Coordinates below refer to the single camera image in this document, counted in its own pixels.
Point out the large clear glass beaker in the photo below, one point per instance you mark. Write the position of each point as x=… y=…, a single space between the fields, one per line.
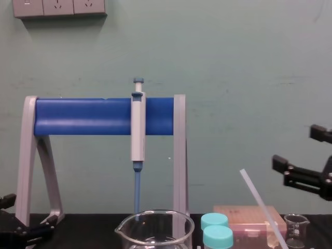
x=155 y=233

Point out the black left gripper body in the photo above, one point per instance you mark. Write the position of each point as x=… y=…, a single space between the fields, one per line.
x=10 y=230

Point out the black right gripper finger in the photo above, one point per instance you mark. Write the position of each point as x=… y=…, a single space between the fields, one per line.
x=321 y=133
x=298 y=179

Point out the pink pipette tip box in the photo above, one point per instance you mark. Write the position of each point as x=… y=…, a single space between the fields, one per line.
x=249 y=220

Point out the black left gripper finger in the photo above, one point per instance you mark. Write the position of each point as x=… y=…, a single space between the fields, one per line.
x=7 y=201
x=39 y=230

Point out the translucent white stirring rod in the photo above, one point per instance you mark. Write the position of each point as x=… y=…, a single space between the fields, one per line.
x=259 y=201

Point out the grey wall socket plate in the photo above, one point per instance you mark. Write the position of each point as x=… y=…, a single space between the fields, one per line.
x=89 y=6
x=58 y=7

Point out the small clear glass beaker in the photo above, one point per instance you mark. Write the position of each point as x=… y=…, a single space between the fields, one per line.
x=296 y=230

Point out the bottle with teal cap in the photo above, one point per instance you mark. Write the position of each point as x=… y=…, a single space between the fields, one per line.
x=214 y=220
x=218 y=237

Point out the grey and blue pipette stand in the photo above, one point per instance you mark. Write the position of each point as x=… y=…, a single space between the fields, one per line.
x=83 y=116

